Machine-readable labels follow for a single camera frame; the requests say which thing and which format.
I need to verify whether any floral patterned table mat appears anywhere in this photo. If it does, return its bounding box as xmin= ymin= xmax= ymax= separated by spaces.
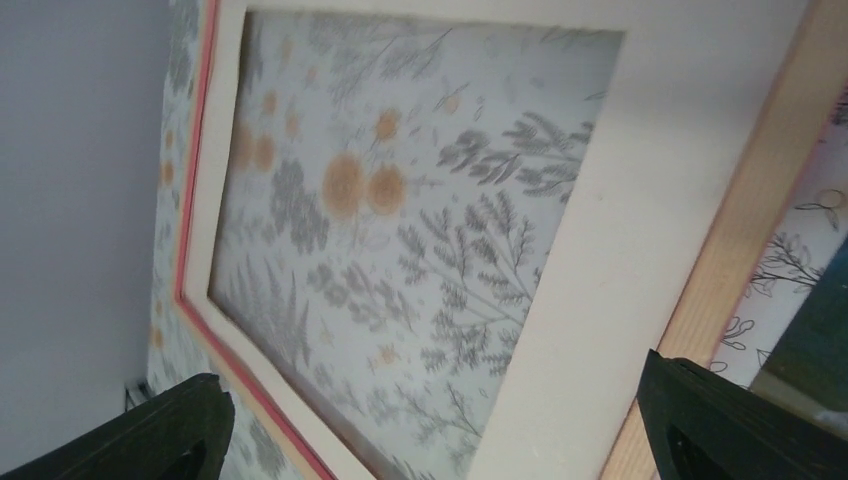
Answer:
xmin=145 ymin=0 xmax=848 ymax=480

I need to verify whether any cat and books photo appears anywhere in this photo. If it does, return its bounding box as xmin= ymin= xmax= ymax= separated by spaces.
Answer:
xmin=749 ymin=244 xmax=847 ymax=438

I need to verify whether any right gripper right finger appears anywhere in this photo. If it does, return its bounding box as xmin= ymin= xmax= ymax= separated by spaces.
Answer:
xmin=636 ymin=350 xmax=847 ymax=480

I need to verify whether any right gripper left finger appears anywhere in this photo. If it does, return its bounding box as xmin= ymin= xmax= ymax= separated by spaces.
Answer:
xmin=1 ymin=373 xmax=235 ymax=479

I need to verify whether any clear frame glazing sheet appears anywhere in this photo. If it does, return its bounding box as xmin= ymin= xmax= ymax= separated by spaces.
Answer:
xmin=208 ymin=10 xmax=624 ymax=479

